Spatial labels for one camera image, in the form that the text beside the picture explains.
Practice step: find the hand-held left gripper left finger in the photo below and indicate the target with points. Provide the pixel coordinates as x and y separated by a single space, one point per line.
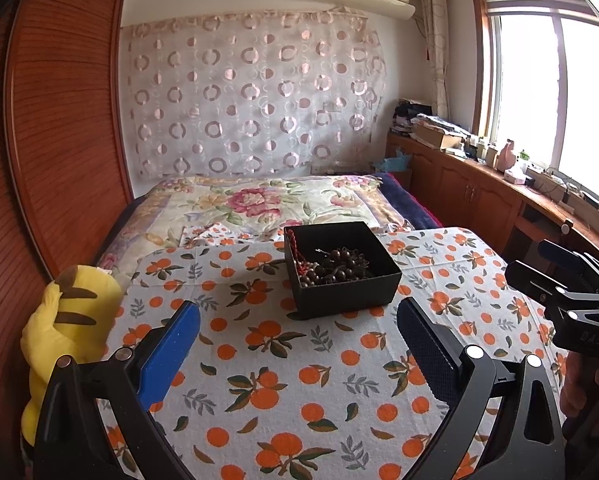
169 355

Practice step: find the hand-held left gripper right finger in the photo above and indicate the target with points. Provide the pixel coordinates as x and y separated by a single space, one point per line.
424 347

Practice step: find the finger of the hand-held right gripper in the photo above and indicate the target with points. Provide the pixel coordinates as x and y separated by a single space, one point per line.
562 251
529 277

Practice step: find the black square box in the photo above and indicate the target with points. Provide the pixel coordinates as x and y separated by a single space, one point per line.
349 301

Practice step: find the person's right forearm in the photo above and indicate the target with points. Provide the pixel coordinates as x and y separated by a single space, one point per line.
594 452

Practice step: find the person's right hand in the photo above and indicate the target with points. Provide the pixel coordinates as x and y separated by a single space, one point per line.
592 380

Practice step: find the white tissue box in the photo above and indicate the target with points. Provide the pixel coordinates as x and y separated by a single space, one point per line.
516 176

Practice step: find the large orange print cloth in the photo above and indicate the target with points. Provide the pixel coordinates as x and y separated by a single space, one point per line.
279 360

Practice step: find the pink vase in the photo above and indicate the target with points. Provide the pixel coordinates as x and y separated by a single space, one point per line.
506 156

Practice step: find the wooden cabinet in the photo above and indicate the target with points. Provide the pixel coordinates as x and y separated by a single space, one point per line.
459 190

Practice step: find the yellow striped plush toy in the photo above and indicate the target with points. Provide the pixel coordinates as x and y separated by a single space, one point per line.
44 340

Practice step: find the small folded orange print cloth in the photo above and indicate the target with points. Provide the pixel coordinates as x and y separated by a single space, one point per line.
214 234

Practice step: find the group of small bottles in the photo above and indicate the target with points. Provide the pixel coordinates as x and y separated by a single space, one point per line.
482 150

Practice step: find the dark blue blanket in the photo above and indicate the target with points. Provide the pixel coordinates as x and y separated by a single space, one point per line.
409 205

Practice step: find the cardboard box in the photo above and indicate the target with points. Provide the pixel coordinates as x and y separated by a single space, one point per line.
437 137

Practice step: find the floral quilt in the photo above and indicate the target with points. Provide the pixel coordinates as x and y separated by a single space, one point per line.
249 200

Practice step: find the teal plastic bag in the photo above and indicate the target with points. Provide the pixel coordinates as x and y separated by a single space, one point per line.
393 162

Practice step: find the pile of clothes and papers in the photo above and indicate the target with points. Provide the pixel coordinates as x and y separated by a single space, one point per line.
409 115

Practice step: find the pale window curtain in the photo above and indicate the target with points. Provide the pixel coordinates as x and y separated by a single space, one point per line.
437 45

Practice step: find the circle pattern sheer curtain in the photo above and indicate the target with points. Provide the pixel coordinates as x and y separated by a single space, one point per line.
229 110

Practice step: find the wooden frame window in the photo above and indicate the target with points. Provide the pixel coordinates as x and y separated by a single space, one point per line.
529 85

